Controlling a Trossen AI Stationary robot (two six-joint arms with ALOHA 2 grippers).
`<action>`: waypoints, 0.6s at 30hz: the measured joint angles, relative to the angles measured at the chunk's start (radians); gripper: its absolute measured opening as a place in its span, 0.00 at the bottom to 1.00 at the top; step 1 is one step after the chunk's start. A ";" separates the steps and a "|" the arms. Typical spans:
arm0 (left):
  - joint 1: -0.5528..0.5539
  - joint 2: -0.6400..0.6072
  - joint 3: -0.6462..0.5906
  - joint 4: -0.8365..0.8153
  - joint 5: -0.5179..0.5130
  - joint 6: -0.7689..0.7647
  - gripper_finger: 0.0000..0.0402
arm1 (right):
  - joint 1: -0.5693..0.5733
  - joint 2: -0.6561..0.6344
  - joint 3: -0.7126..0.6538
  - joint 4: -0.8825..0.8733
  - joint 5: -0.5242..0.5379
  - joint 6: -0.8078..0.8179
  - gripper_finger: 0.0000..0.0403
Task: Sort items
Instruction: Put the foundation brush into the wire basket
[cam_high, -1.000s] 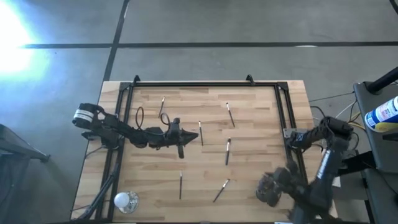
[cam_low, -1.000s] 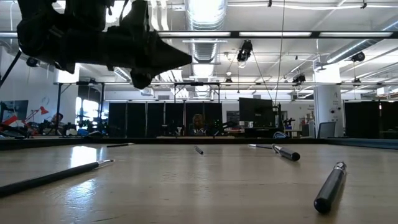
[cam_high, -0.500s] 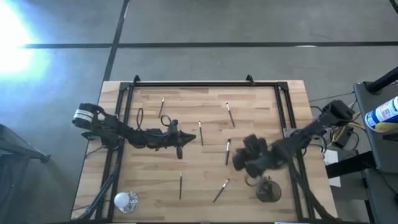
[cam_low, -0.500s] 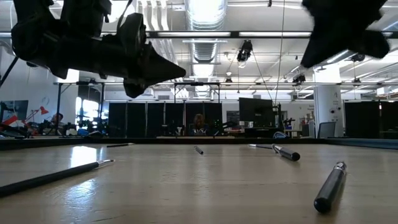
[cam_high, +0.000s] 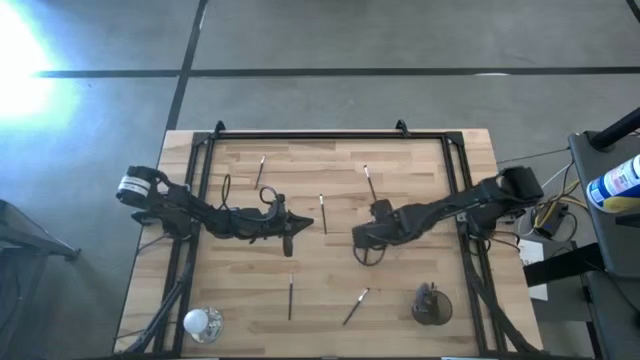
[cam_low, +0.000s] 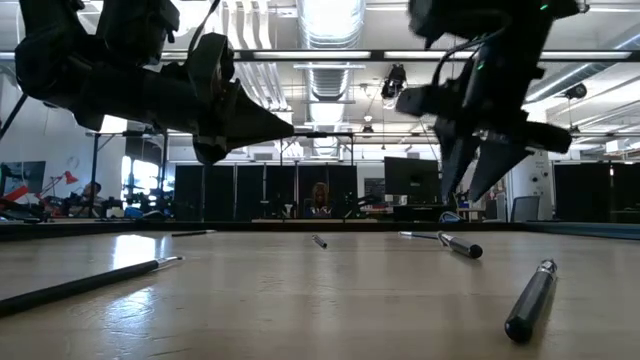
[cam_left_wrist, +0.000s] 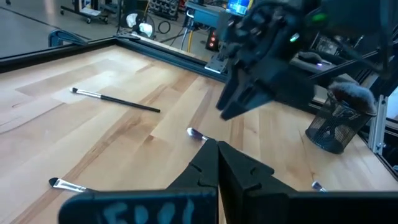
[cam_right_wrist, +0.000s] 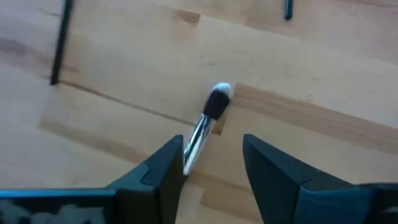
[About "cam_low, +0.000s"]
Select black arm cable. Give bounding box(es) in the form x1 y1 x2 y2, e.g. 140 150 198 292
431 21 512 89
186 0 222 57

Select white building column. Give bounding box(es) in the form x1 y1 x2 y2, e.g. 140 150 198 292
504 149 555 223

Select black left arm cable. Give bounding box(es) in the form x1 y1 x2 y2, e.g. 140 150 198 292
186 0 222 57

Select black background rig frame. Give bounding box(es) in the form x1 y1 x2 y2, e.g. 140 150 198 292
84 130 640 222

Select black hanging camera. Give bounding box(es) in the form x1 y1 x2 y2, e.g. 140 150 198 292
379 63 408 102

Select black partition panels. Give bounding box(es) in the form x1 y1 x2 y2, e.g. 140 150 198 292
553 161 640 225
173 163 360 223

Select silver ventilation duct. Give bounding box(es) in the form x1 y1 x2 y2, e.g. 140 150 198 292
296 0 367 102

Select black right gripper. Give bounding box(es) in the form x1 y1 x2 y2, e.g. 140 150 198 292
395 74 574 203

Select black monitor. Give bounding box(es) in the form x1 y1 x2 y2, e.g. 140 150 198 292
383 155 445 207

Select black ceiling camera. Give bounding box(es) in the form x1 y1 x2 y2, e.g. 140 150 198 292
563 81 590 102

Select black metal table frame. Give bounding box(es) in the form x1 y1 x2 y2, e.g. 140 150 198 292
0 219 640 243

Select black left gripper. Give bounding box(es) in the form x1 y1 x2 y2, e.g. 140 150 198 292
166 32 295 166

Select long overhead light bar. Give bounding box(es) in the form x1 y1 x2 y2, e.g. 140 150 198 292
159 47 640 64

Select person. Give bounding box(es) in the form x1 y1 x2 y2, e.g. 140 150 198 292
79 180 108 218
308 181 333 220

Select grey office chair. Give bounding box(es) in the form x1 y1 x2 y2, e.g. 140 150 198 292
509 194 543 224

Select black pen near right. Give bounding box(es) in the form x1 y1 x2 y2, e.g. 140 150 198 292
503 258 559 345

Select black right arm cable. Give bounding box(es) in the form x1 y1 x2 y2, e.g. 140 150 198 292
431 21 512 89

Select red desk lamp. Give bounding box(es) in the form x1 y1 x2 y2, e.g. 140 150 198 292
48 169 81 198

